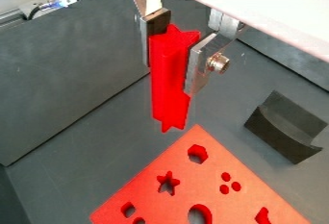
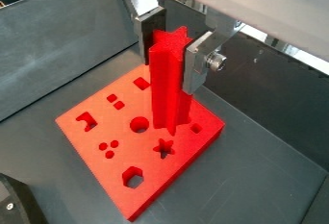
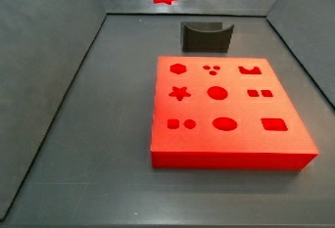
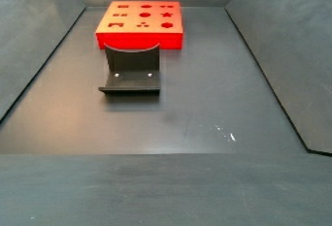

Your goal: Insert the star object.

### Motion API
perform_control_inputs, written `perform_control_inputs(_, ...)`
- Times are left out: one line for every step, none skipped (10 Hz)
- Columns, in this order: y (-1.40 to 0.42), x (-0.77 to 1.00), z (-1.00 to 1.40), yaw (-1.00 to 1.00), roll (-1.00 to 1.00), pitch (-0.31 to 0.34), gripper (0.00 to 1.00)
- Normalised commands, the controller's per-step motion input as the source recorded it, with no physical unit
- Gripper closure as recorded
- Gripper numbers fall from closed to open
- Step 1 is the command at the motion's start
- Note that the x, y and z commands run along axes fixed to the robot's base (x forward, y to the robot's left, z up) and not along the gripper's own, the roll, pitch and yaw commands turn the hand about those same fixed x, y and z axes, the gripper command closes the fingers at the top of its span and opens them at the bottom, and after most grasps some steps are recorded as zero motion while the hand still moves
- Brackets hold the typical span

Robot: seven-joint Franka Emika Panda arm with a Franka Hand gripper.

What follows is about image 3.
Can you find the dark grey curved foam block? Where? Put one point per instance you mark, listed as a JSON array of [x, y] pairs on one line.
[[206, 37]]

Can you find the red shape sorter block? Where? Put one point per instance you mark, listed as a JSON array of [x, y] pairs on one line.
[[225, 116]]

